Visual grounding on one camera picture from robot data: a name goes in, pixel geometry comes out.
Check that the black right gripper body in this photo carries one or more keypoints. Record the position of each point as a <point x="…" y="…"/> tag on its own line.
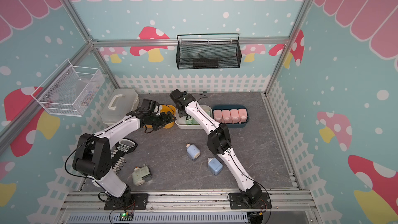
<point x="181" y="114"/>

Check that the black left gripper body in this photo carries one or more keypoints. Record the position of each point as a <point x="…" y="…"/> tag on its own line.
<point x="159" y="120"/>

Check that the yellow plastic storage tub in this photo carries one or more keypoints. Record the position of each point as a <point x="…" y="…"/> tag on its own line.
<point x="167" y="109"/>

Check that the white plastic storage tub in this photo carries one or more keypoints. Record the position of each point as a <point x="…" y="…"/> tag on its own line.
<point x="181" y="121"/>

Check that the dark teal storage tub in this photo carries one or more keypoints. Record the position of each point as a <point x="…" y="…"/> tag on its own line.
<point x="232" y="107"/>

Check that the pink sharpener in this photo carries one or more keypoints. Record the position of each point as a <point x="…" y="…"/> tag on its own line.
<point x="243" y="115"/>
<point x="218" y="117"/>
<point x="235" y="117"/>
<point x="226" y="116"/>

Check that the blue sharpener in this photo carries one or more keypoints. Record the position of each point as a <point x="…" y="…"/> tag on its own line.
<point x="214" y="166"/>
<point x="192" y="151"/>

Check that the pale green round sharpener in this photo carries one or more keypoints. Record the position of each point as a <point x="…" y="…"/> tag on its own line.
<point x="141" y="175"/>

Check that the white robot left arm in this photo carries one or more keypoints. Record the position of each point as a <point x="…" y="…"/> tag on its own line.
<point x="93" y="157"/>

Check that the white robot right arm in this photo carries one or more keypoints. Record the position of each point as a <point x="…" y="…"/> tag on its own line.
<point x="219" y="143"/>

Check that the white lidded plastic case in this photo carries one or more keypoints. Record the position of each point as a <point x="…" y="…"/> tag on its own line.
<point x="121" y="102"/>

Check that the black digital scale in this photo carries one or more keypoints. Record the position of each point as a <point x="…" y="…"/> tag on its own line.
<point x="127" y="146"/>

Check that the black drill bit rack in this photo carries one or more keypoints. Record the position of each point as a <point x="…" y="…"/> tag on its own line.
<point x="118" y="160"/>

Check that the green circuit board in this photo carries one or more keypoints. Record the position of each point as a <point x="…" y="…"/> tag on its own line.
<point x="125" y="217"/>

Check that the black wire mesh basket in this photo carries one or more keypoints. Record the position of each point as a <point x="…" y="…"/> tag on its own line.
<point x="208" y="51"/>

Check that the white wire wall basket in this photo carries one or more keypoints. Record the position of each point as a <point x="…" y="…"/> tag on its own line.
<point x="69" y="90"/>

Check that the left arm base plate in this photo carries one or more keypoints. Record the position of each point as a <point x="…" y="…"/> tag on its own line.
<point x="128" y="202"/>

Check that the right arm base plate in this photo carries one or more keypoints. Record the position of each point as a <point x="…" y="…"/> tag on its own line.
<point x="244" y="201"/>

